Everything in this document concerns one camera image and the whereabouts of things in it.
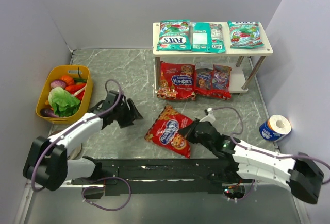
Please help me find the teal Fox's candy bag front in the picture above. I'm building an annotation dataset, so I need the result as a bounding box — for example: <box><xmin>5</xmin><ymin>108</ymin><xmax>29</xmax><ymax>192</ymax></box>
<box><xmin>156</xmin><ymin>20</ymin><xmax>191</xmax><ymax>51</ymax></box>

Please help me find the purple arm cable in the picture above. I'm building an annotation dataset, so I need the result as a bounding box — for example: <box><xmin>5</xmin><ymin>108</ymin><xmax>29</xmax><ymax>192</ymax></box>
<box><xmin>31</xmin><ymin>79</ymin><xmax>125</xmax><ymax>193</ymax></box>
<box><xmin>211</xmin><ymin>106</ymin><xmax>330</xmax><ymax>201</ymax></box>

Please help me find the yellow plastic basket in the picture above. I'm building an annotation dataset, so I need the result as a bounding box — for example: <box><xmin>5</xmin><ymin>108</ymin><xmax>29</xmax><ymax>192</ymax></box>
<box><xmin>36</xmin><ymin>65</ymin><xmax>93</xmax><ymax>125</ymax></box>

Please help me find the red candy bag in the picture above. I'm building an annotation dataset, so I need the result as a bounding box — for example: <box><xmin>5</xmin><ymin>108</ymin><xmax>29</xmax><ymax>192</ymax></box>
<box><xmin>157</xmin><ymin>61</ymin><xmax>196</xmax><ymax>100</ymax></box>
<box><xmin>144</xmin><ymin>105</ymin><xmax>193</xmax><ymax>159</ymax></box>
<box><xmin>194</xmin><ymin>62</ymin><xmax>232</xmax><ymax>100</ymax></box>

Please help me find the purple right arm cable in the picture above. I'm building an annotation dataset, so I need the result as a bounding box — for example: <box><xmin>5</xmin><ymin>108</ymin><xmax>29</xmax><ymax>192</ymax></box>
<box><xmin>211</xmin><ymin>106</ymin><xmax>330</xmax><ymax>201</ymax></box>

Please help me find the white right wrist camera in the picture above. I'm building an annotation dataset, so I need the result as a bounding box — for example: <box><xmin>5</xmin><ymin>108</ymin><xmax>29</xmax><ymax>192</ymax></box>
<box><xmin>200</xmin><ymin>108</ymin><xmax>216</xmax><ymax>124</ymax></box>

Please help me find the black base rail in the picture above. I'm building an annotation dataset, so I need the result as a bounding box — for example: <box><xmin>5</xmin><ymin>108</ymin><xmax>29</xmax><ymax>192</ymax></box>
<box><xmin>71</xmin><ymin>158</ymin><xmax>252</xmax><ymax>196</ymax></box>

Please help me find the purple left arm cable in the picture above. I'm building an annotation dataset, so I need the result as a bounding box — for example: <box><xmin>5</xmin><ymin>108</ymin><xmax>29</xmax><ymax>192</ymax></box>
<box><xmin>31</xmin><ymin>79</ymin><xmax>125</xmax><ymax>193</ymax></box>

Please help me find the teal candy bag back side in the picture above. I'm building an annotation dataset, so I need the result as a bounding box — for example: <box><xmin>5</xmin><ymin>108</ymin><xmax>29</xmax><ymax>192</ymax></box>
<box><xmin>191</xmin><ymin>22</ymin><xmax>225</xmax><ymax>54</ymax></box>

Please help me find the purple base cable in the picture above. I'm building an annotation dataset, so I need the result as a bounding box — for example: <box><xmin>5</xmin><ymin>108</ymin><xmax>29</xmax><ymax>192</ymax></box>
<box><xmin>81</xmin><ymin>176</ymin><xmax>132</xmax><ymax>211</ymax></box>

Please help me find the orange toy pumpkin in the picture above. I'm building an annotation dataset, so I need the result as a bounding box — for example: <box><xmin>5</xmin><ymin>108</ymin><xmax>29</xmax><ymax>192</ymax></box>
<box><xmin>60</xmin><ymin>75</ymin><xmax>75</xmax><ymax>86</ymax></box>

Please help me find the white cloth bag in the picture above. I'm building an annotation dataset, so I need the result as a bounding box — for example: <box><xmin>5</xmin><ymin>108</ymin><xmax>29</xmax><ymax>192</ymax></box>
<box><xmin>67</xmin><ymin>144</ymin><xmax>82</xmax><ymax>160</ymax></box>

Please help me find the white two-tier shelf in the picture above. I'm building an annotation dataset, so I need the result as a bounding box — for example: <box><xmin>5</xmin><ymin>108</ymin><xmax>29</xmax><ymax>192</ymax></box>
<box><xmin>152</xmin><ymin>22</ymin><xmax>273</xmax><ymax>95</ymax></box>

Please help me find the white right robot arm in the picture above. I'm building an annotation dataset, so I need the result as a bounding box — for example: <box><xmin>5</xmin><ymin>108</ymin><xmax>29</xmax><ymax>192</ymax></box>
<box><xmin>178</xmin><ymin>119</ymin><xmax>324</xmax><ymax>204</ymax></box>

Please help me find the green toy lettuce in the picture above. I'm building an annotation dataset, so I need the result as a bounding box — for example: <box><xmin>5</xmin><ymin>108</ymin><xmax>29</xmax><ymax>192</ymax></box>
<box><xmin>48</xmin><ymin>87</ymin><xmax>80</xmax><ymax>117</ymax></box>

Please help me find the teal mint candy bag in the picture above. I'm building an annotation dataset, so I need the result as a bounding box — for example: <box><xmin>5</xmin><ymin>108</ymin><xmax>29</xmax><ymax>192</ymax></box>
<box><xmin>227</xmin><ymin>21</ymin><xmax>264</xmax><ymax>49</ymax></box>

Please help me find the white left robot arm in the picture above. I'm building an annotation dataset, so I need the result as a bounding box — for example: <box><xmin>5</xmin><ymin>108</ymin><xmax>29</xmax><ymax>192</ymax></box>
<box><xmin>23</xmin><ymin>91</ymin><xmax>143</xmax><ymax>191</ymax></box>

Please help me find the purple toy eggplant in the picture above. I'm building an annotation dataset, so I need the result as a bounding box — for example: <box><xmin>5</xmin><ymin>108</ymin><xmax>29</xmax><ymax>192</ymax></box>
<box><xmin>40</xmin><ymin>108</ymin><xmax>59</xmax><ymax>118</ymax></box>

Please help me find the red toy carrot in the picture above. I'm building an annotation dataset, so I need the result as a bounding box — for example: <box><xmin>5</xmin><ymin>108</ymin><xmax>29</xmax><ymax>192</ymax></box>
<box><xmin>65</xmin><ymin>83</ymin><xmax>86</xmax><ymax>94</ymax></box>

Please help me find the purple toy onion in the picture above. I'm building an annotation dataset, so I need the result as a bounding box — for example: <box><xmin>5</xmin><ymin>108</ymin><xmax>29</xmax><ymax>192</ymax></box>
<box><xmin>50</xmin><ymin>79</ymin><xmax>67</xmax><ymax>89</ymax></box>

